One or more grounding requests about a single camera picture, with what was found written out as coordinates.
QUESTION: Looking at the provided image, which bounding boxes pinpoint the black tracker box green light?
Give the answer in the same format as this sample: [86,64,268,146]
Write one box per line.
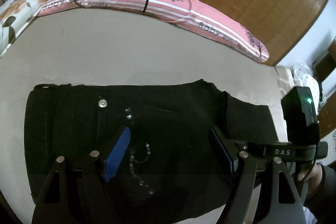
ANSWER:
[281,86,320,145]

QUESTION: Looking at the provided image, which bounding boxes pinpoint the pink striped tree pillow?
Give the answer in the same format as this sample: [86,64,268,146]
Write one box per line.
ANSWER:
[38,0,269,63]

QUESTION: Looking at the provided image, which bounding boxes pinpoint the dark wall cabinet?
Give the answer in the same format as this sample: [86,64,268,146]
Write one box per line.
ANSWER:
[313,53,335,83]

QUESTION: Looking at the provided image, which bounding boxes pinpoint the black pants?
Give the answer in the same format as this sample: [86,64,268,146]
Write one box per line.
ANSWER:
[24,80,277,223]

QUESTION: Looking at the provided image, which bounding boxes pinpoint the right hand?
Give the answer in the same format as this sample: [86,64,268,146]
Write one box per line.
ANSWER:
[297,164,323,196]

